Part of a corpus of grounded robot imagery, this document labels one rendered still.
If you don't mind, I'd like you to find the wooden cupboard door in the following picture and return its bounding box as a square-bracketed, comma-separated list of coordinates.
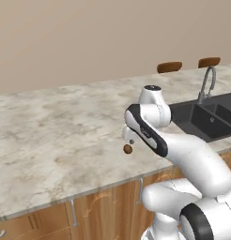
[130, 166, 185, 240]
[220, 148, 231, 177]
[0, 202, 72, 240]
[70, 181, 136, 240]

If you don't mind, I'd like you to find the grey curved tap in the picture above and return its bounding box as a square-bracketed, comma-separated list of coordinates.
[196, 66, 218, 105]

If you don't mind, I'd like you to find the dark grey sink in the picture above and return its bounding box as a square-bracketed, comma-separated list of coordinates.
[168, 91, 231, 143]

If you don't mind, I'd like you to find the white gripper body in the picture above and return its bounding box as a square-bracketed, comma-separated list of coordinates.
[121, 124, 141, 145]

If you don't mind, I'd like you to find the brown egg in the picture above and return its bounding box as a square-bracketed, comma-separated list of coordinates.
[123, 143, 133, 155]

